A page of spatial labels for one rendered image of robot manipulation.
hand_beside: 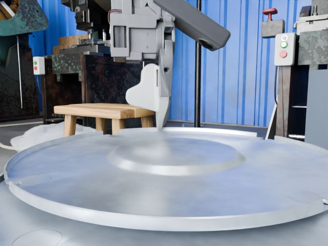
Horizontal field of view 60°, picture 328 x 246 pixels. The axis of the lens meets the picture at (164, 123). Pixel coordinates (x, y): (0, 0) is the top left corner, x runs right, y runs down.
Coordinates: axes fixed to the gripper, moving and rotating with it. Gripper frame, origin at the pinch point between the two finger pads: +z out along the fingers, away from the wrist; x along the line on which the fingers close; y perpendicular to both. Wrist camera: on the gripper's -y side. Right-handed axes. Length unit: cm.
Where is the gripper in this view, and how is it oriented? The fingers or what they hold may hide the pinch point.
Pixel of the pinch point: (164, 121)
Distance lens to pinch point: 40.8
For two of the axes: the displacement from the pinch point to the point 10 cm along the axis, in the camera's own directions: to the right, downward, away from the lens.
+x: 1.3, 1.3, -9.8
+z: 0.0, 9.9, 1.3
